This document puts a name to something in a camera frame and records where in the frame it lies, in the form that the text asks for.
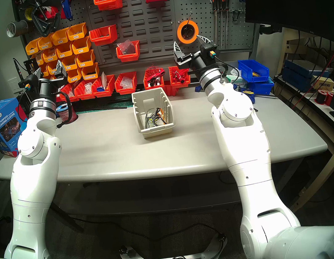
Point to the grey pegboard panel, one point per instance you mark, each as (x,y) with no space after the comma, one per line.
(150,14)

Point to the small cardboard box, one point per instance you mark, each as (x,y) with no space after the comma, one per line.
(324,84)

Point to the red thread spool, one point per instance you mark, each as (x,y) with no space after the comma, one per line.
(330,97)

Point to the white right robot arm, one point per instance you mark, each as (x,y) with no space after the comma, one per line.
(245,150)

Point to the orange-red parts bin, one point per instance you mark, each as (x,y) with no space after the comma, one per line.
(104,39)
(129,57)
(82,96)
(180,84)
(127,91)
(108,4)
(63,100)
(154,86)
(104,94)
(170,92)

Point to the tall clear plastic bag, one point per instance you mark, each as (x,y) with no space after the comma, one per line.
(104,81)

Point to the orange tape roll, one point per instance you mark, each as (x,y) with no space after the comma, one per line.
(179,33)

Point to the yellow parts bin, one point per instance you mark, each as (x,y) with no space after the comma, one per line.
(44,44)
(32,49)
(64,53)
(77,34)
(52,68)
(40,58)
(69,66)
(74,78)
(60,39)
(90,75)
(86,62)
(49,57)
(44,71)
(81,49)

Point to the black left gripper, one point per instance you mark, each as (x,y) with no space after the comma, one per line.
(47,89)

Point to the black metal clamp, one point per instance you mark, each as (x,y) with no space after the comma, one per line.
(45,31)

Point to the blue cleaning cloths box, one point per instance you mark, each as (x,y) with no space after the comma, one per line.
(2,130)

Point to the green cutting mat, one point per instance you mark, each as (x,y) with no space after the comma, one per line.
(123,97)

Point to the white wall plate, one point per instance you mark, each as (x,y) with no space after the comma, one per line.
(13,85)

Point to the blue bar clamp yellow label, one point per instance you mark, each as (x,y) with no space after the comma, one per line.
(246,94)

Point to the beige plastic storage bin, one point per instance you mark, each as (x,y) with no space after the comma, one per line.
(149,97)

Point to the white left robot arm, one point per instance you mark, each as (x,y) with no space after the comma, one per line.
(37,181)

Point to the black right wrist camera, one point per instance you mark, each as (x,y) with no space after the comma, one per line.
(206,50)

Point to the dark blue crate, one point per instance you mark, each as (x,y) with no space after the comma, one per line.
(296,75)

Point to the grey duct tape roll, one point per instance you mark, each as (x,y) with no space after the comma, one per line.
(19,28)

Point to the blue plastic bin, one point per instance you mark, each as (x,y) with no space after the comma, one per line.
(248,68)
(265,88)

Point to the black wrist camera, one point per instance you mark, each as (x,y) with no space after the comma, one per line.
(206,50)
(29,82)

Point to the red spool blue label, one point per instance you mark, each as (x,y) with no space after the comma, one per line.
(66,114)

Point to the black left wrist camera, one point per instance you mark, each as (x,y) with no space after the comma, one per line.
(29,82)

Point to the dark plastic parts bag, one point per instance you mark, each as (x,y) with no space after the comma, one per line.
(126,47)

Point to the black metal stand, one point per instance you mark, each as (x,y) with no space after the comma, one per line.
(27,69)

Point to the clear plastic parts bag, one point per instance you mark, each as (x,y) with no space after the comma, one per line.
(126,82)
(88,88)

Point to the yellow tape roll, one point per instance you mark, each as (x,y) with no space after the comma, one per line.
(27,14)

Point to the green white wipes box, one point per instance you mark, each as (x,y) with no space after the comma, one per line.
(238,82)

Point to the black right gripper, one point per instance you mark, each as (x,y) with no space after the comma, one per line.
(198,62)

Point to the red tape roll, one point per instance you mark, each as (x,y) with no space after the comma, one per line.
(51,13)

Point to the safety glasses yellow temples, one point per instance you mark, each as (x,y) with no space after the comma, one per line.
(150,121)

